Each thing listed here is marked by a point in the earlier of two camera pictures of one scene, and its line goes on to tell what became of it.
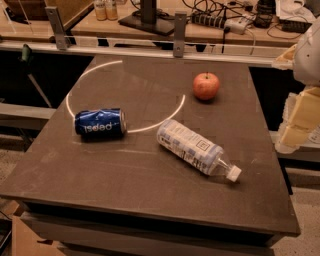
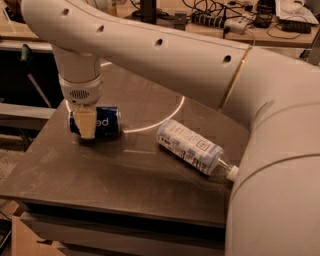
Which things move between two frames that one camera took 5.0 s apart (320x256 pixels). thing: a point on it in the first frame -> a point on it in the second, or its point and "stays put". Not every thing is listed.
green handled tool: x=26 y=57 stays put
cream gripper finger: x=304 y=116 -> x=85 y=118
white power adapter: x=236 y=25 stays put
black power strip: x=209 y=19 stays put
